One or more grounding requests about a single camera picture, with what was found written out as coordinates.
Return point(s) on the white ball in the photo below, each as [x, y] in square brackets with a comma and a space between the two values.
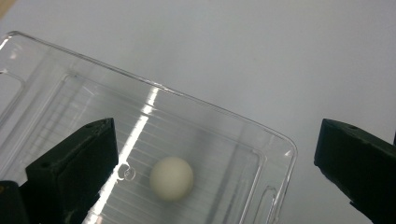
[172, 179]

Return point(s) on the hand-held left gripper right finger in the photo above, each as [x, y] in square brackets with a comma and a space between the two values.
[358, 161]

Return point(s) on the clear plastic tray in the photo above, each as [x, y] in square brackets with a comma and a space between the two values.
[186, 130]

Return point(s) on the wooden table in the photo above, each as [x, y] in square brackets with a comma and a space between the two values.
[4, 5]

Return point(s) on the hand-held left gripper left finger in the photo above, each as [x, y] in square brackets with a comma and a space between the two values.
[71, 174]

